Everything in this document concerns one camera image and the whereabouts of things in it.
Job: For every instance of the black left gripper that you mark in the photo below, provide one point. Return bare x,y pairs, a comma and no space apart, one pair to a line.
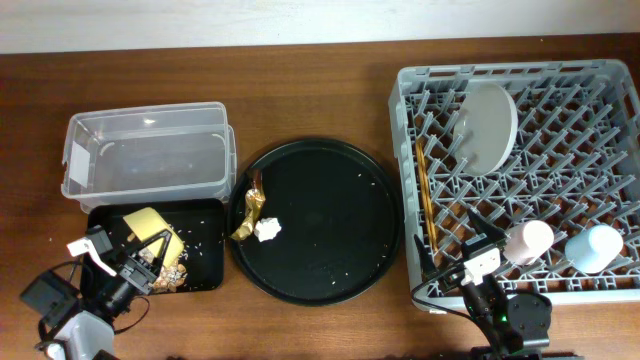
138,270

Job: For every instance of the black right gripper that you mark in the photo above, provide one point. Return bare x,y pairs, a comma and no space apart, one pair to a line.
463,260

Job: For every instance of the yellow bowl with food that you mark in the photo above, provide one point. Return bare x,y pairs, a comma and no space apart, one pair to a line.
147,222

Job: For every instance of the pink plastic cup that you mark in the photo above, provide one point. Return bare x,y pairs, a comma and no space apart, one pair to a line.
528,241

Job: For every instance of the wooden chopstick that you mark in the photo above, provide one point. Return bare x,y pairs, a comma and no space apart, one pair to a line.
424,195
429,195

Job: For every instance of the gold foil wrapper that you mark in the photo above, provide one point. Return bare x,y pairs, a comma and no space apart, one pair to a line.
255,199

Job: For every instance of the white tissue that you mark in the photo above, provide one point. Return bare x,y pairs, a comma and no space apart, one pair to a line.
267,229

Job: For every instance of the grey round plate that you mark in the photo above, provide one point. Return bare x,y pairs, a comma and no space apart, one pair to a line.
487,125

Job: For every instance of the light blue cup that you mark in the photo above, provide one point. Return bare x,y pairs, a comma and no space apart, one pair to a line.
592,250

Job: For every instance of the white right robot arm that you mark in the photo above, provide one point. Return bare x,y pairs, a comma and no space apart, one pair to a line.
515,325

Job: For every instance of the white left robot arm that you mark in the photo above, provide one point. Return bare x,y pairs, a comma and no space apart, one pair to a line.
75,326

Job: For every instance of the grey dishwasher rack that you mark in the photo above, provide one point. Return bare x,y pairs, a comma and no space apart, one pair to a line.
574,165

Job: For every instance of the black rectangular tray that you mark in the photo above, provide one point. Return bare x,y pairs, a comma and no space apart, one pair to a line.
199,224

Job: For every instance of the pile of food scraps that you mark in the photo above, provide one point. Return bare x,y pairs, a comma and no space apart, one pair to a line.
170,279

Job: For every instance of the clear plastic bin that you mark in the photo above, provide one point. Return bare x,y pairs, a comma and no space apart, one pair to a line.
149,154

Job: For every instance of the round black tray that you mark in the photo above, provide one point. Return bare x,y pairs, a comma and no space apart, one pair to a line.
341,221

